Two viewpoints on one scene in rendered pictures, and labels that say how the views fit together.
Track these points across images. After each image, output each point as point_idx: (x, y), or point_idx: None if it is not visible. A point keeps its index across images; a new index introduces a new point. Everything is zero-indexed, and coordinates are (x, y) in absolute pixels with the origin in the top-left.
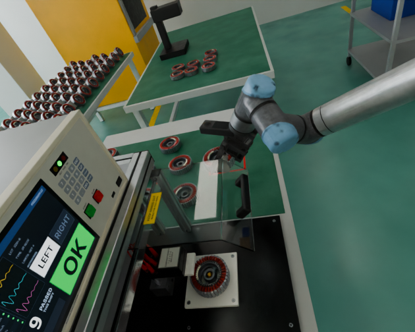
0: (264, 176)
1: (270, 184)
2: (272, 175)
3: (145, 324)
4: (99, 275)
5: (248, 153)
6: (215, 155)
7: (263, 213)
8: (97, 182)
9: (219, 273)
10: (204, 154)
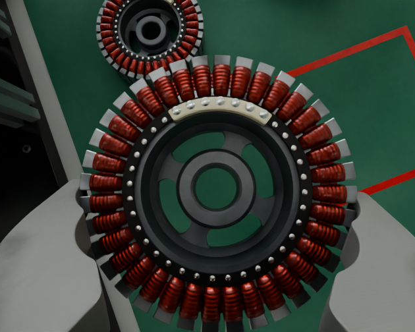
0: (307, 291)
1: (276, 322)
2: (319, 319)
3: None
4: None
5: None
6: (257, 140)
7: (149, 329)
8: None
9: None
10: (387, 4)
